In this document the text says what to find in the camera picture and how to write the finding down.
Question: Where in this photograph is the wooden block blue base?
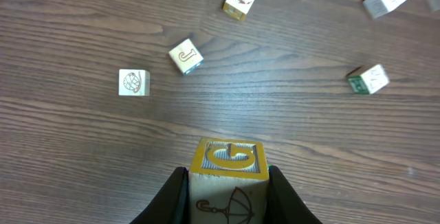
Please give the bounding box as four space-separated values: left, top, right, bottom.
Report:
188 138 270 224

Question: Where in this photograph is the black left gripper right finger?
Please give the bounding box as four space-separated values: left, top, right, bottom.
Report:
263 166 322 224

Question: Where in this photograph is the wooden block acorn picture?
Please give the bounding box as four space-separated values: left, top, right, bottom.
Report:
222 0 255 21

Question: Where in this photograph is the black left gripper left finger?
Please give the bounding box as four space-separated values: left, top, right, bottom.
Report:
130 167 189 224

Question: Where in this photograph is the wooden block blue corner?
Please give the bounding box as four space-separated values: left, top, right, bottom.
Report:
168 38 204 75

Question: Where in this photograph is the wooden block green edge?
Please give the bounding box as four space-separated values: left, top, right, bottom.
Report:
346 64 390 95

